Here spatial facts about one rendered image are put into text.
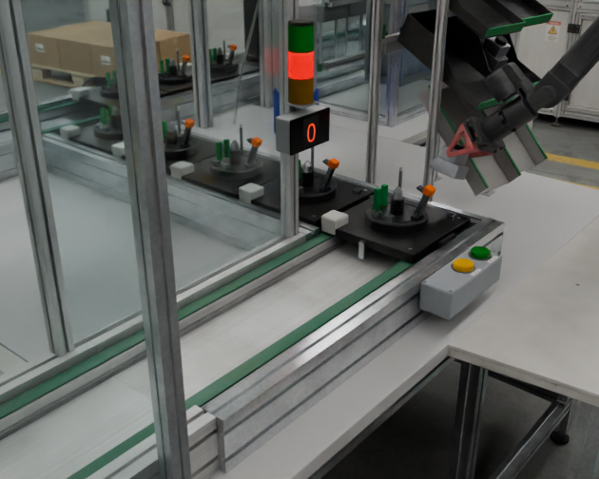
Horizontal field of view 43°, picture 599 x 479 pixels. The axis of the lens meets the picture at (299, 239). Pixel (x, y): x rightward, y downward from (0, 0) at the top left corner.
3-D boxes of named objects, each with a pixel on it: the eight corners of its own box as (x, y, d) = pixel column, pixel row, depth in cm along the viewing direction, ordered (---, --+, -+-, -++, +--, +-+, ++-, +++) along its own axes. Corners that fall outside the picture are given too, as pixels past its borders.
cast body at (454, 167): (464, 180, 168) (475, 150, 166) (454, 179, 164) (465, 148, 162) (434, 167, 173) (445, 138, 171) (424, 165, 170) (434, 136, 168)
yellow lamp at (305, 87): (318, 101, 149) (318, 76, 147) (302, 106, 145) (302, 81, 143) (299, 96, 152) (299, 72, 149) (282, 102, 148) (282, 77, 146)
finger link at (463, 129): (435, 140, 165) (470, 117, 159) (453, 143, 170) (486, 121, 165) (447, 166, 163) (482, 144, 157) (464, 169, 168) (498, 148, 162)
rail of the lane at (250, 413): (499, 261, 174) (505, 218, 169) (225, 473, 112) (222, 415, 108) (478, 254, 177) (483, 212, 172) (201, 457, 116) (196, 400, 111)
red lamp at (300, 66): (318, 75, 147) (318, 50, 144) (302, 81, 143) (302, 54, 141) (299, 71, 149) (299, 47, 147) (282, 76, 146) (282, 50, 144)
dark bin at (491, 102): (512, 101, 175) (527, 75, 170) (476, 111, 168) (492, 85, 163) (433, 33, 188) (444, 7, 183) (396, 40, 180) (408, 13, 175)
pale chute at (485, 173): (509, 182, 183) (522, 174, 180) (474, 196, 176) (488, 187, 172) (453, 86, 188) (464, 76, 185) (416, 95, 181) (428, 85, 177)
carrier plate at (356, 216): (470, 225, 170) (471, 217, 169) (412, 264, 153) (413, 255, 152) (381, 199, 184) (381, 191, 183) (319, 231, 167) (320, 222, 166)
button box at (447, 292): (499, 279, 158) (503, 253, 155) (449, 321, 143) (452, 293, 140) (470, 269, 162) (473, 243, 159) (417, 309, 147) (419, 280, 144)
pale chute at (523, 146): (535, 166, 194) (548, 158, 190) (504, 178, 186) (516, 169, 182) (481, 75, 198) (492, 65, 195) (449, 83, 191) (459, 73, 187)
